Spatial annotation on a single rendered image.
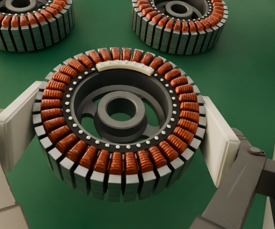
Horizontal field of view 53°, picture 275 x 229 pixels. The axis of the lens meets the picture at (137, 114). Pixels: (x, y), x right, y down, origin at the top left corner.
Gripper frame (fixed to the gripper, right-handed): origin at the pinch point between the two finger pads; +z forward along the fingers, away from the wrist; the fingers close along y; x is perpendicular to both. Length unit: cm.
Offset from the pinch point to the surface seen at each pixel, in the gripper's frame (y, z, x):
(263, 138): 13.4, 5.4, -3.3
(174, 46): 5.1, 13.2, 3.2
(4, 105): -10.8, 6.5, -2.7
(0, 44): -12.9, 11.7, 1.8
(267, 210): 12.2, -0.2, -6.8
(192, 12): 7.2, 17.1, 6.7
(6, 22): -11.9, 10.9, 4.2
